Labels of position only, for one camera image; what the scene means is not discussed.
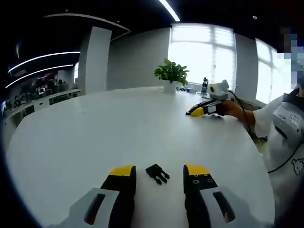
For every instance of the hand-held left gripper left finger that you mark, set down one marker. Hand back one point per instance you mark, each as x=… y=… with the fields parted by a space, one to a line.
x=118 y=183

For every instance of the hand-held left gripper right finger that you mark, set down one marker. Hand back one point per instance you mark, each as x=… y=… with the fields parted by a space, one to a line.
x=197 y=187

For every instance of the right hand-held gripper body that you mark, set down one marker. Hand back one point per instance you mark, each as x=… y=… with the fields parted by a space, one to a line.
x=219 y=91

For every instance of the black plastic buckle pronged part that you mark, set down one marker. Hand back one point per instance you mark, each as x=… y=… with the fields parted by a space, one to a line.
x=155 y=172

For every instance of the person's right hand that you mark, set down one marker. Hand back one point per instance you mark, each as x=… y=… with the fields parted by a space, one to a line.
x=229 y=109

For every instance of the dark drink bottle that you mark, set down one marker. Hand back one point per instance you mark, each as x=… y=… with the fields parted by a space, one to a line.
x=205 y=85

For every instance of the large bright window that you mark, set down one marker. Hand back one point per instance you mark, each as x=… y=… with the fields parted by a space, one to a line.
x=202 y=54

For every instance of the potted green plant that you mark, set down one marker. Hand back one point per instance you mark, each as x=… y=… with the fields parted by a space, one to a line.
x=172 y=71

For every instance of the grey chest-worn device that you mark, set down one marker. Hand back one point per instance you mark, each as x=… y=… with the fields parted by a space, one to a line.
x=285 y=118

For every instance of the long curved ceiling light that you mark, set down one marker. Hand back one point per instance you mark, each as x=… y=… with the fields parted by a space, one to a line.
x=169 y=9

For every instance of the row of white desks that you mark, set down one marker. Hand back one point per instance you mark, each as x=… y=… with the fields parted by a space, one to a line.
x=59 y=95

